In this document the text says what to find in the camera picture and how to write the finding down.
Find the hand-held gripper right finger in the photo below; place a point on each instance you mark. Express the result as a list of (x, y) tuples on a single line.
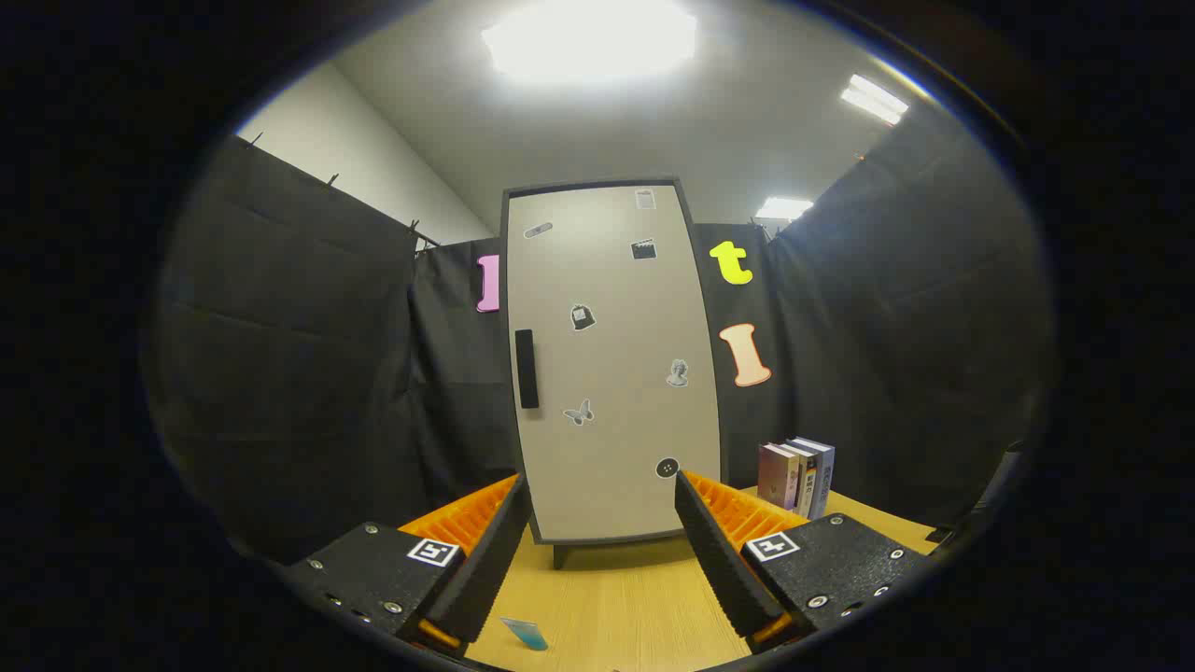
[(719, 560)]

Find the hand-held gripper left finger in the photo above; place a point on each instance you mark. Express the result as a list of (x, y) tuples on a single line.
[(485, 569)]

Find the white blue cosmetic tube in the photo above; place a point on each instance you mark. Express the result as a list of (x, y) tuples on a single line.
[(526, 635)]

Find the grey cabinet door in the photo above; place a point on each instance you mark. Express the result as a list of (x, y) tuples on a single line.
[(616, 355)]

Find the grey cabinet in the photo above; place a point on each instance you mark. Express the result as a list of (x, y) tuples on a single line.
[(560, 555)]

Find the white spine book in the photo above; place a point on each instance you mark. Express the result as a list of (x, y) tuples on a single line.
[(807, 481)]

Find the black backdrop cloth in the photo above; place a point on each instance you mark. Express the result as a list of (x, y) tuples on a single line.
[(308, 355)]

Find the ceiling light panel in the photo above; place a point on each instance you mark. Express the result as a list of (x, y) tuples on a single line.
[(784, 208), (874, 100)]

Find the large ceiling light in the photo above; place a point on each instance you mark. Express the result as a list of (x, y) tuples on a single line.
[(588, 37)]

